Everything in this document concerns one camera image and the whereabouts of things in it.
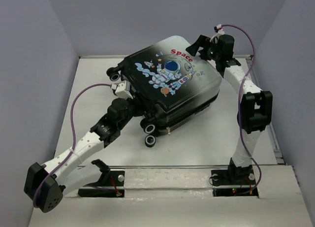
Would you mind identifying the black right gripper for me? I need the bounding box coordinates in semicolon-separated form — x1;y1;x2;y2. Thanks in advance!
184;36;220;63

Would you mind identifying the small space print suitcase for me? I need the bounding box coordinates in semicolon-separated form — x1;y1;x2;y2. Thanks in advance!
106;35;222;147

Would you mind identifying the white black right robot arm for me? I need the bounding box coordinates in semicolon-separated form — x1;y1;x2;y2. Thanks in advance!
186;33;273;184

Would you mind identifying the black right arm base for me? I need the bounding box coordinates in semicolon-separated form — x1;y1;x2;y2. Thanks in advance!
208;164;259;197

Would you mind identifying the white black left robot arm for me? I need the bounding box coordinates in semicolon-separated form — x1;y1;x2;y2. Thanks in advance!
24;98;138;213

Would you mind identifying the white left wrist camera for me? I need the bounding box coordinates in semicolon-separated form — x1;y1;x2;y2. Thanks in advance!
110;80;133;99

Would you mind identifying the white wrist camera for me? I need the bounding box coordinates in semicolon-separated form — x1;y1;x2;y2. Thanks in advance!
110;80;133;99
210;24;225;41

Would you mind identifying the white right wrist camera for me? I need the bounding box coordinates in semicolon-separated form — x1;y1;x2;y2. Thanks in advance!
210;24;225;41

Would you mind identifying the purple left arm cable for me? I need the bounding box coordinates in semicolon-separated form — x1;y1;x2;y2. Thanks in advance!
32;83;115;208

